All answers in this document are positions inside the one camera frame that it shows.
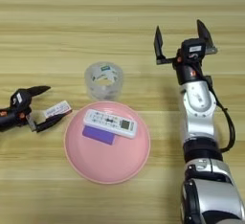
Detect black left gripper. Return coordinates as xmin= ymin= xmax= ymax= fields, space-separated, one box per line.
xmin=0 ymin=85 xmax=73 ymax=134

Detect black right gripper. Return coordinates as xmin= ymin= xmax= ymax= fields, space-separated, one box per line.
xmin=153 ymin=19 xmax=219 ymax=85

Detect small white red-labelled box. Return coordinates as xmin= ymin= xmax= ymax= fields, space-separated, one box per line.
xmin=42 ymin=100 xmax=73 ymax=120

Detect clear tape roll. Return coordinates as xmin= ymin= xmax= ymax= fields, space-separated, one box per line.
xmin=83 ymin=61 xmax=124 ymax=101

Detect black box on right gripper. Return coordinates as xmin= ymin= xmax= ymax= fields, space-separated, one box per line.
xmin=181 ymin=37 xmax=208 ymax=64

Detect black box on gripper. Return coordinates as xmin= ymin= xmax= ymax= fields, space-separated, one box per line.
xmin=10 ymin=88 xmax=33 ymax=111
xmin=181 ymin=37 xmax=208 ymax=64

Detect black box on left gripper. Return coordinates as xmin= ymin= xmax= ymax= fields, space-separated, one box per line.
xmin=10 ymin=88 xmax=33 ymax=111

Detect purple rectangular card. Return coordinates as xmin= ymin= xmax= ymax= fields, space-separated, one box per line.
xmin=81 ymin=124 xmax=117 ymax=146

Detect white remote control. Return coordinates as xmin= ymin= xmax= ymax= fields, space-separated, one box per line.
xmin=83 ymin=108 xmax=138 ymax=140

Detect pink round plate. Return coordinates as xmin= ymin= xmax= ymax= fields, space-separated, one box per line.
xmin=63 ymin=101 xmax=151 ymax=185

